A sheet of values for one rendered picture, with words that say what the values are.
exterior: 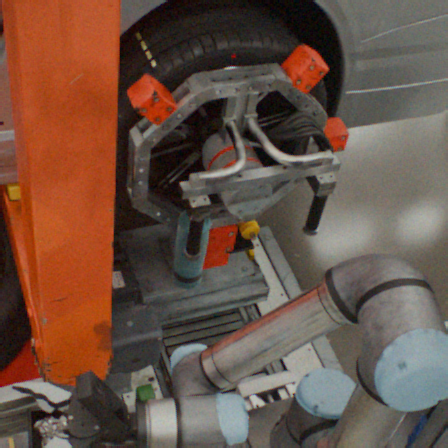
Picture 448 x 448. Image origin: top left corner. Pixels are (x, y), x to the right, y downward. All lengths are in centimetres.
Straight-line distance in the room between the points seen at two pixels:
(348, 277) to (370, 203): 218
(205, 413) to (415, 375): 32
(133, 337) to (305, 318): 111
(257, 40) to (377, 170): 161
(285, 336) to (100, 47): 54
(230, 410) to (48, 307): 65
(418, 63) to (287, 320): 135
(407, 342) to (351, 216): 221
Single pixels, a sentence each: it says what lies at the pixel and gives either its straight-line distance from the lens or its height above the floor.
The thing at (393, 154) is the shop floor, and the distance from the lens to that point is 361.
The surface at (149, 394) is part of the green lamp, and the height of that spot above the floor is 66.
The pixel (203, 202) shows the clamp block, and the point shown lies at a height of 95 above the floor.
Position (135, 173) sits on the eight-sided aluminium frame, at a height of 87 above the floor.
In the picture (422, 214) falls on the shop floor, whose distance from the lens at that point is 339.
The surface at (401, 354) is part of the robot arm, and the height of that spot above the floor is 145.
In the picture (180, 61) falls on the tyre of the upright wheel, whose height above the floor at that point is 114.
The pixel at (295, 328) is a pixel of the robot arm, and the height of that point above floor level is 131.
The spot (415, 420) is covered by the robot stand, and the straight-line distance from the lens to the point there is 163.
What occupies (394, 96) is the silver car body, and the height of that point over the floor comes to 86.
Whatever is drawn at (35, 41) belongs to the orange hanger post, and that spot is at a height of 158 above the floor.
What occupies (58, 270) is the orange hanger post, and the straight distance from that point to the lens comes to 164.
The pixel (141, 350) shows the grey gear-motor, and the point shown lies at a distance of 229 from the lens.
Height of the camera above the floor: 230
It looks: 48 degrees down
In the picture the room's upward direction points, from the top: 11 degrees clockwise
